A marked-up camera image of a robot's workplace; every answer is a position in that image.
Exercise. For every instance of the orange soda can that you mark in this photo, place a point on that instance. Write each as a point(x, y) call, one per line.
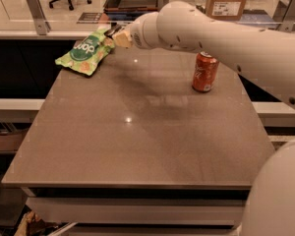
point(205, 72)

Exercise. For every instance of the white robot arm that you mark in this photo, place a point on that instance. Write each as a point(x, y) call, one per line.
point(263, 56)

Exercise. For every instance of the cardboard box with label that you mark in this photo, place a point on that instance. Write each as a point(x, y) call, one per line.
point(226, 10)

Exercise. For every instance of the grey table drawer front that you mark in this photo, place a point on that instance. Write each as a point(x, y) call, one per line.
point(138, 211)

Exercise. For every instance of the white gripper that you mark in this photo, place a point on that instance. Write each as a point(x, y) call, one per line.
point(136, 34)

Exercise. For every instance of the black rxbar chocolate wrapper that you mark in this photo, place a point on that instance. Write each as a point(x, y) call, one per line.
point(112, 31)

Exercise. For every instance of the right metal glass bracket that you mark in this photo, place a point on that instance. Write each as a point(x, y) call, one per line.
point(288, 18)

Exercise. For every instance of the left metal glass bracket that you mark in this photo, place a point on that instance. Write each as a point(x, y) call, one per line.
point(42, 27)

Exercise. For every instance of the green rice chip bag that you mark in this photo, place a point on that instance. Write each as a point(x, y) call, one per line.
point(85, 57)

